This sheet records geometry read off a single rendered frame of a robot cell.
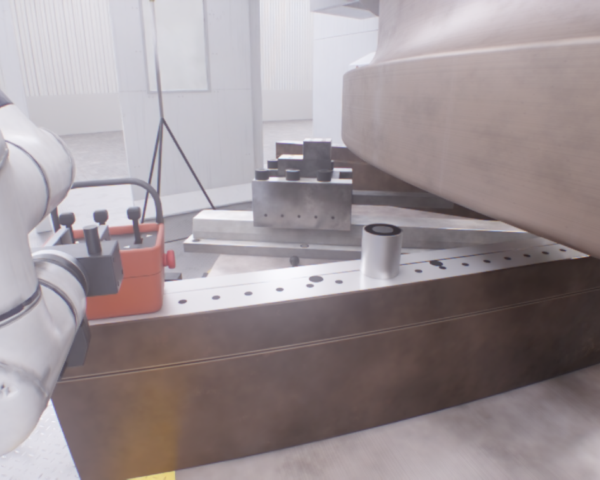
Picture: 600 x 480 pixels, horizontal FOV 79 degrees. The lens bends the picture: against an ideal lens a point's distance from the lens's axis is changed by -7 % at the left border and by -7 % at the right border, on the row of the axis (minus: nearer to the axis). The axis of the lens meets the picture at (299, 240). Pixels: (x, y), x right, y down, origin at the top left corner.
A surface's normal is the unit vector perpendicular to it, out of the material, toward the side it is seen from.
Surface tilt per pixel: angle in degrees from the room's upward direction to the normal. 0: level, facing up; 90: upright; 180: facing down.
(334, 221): 90
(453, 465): 0
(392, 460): 0
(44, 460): 0
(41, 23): 90
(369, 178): 90
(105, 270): 90
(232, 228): 72
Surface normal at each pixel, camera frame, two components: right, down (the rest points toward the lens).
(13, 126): 0.79, -0.44
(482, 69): -0.95, 0.11
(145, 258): 0.26, 0.45
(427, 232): -0.11, 0.04
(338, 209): -0.12, 0.36
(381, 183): -0.49, 0.31
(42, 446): 0.00, -0.93
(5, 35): 0.58, 0.29
